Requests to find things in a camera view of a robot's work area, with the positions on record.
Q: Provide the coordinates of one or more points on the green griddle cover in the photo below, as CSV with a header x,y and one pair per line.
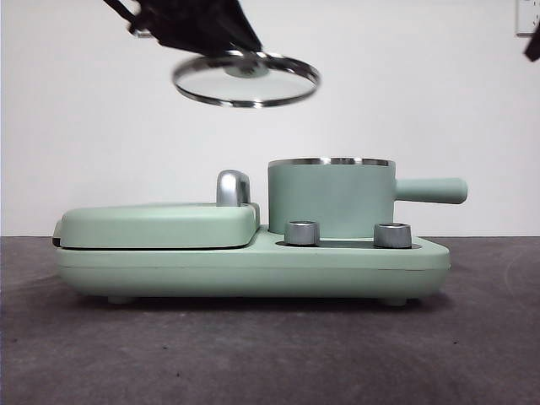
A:
x,y
156,225

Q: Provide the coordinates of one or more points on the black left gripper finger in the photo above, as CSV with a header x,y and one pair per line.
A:
x,y
198,45
202,19

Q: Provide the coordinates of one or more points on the green breakfast machine base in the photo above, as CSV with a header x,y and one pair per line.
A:
x,y
253,270

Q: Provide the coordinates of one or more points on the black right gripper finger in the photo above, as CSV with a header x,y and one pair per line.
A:
x,y
533,50

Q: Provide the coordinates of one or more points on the white wall socket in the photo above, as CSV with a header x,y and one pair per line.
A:
x,y
527,17

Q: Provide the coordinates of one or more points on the glass lid with green knob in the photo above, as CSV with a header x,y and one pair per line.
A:
x,y
249,71

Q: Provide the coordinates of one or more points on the silver control knob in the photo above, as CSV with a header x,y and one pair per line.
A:
x,y
301,233
392,235

